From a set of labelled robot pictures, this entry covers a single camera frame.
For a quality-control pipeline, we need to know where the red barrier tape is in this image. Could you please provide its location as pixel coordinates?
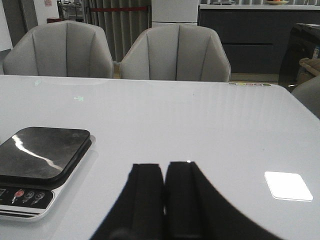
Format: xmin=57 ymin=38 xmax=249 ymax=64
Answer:
xmin=89 ymin=6 xmax=149 ymax=13

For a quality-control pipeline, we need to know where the grey chair at edge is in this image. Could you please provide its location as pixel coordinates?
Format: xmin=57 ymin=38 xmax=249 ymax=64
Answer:
xmin=291 ymin=75 xmax=320 ymax=119

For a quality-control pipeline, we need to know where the grey chair on left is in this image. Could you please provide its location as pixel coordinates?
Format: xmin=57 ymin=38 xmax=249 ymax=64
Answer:
xmin=2 ymin=20 xmax=114 ymax=79

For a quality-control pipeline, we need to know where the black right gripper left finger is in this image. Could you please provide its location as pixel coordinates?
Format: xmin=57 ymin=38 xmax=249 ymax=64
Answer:
xmin=91 ymin=163 xmax=164 ymax=240

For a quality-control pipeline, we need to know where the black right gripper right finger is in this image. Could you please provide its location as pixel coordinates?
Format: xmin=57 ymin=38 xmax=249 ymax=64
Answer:
xmin=164 ymin=162 xmax=279 ymax=240

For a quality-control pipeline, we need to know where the grey chair on right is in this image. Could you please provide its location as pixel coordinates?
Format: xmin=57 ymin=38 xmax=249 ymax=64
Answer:
xmin=119 ymin=23 xmax=232 ymax=83

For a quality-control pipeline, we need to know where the white refrigerator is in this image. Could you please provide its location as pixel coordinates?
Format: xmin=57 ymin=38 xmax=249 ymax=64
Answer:
xmin=151 ymin=0 xmax=200 ymax=28

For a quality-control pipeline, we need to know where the black silver kitchen scale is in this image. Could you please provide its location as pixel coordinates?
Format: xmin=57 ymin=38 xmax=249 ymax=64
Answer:
xmin=0 ymin=126 xmax=92 ymax=222

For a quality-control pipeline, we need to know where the beige cushion at right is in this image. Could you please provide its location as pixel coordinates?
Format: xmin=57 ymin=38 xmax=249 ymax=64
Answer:
xmin=299 ymin=57 xmax=320 ymax=77

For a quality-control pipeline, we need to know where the dark grey counter cabinet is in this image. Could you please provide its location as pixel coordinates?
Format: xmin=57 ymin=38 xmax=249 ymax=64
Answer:
xmin=199 ymin=4 xmax=320 ymax=74

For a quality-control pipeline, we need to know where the fruit bowl on counter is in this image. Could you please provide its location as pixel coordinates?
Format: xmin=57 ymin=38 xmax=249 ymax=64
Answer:
xmin=264 ymin=0 xmax=289 ymax=6

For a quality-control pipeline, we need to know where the black appliance at right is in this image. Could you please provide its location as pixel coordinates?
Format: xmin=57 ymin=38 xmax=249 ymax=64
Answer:
xmin=278 ymin=23 xmax=320 ymax=91

